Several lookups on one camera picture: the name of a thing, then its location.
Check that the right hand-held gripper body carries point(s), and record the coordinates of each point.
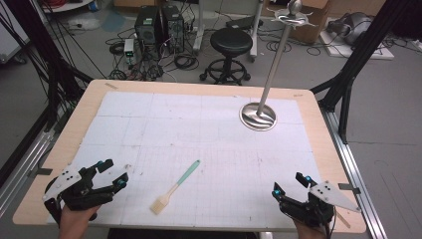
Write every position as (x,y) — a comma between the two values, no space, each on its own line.
(315,209)

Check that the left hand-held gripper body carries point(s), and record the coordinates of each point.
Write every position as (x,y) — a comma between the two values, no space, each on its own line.
(83,195)

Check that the steel utensil stand with hooks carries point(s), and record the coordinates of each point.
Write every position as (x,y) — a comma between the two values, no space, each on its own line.
(267,88)

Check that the person's right hand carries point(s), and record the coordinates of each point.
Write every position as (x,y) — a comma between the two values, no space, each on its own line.
(308,230)

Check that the person's left hand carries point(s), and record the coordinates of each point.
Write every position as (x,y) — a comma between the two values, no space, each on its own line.
(74,222)

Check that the black tape piece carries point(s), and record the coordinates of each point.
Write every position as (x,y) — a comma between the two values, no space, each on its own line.
(41,171)
(350,188)

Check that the tan tape strip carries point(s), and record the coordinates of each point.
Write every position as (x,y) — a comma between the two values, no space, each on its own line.
(111,86)

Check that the white gridded mat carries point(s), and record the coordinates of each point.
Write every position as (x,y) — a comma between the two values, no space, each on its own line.
(199,149)

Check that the small grey power unit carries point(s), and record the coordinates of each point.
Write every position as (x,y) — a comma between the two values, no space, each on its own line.
(129,48)

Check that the black computer tower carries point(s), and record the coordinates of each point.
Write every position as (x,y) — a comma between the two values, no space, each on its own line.
(172,28)
(146,26)

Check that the white flat board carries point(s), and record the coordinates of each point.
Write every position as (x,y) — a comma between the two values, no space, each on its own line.
(375,53)

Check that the white stand leg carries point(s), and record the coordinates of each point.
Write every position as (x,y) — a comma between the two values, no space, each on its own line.
(255,33)
(199,30)

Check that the black round stool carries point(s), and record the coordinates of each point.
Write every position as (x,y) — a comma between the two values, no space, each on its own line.
(230,41)

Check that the large cardboard box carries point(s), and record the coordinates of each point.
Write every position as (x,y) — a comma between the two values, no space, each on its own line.
(315,20)

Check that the grey bag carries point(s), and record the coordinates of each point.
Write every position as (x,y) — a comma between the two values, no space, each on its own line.
(351,26)

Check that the black flat device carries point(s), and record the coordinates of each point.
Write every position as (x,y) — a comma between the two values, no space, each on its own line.
(242,22)

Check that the aluminium rail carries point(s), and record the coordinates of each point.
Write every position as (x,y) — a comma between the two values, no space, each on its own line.
(23,169)
(355,172)

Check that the black metal frame post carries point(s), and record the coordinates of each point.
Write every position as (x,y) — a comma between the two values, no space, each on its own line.
(49,66)
(358,56)

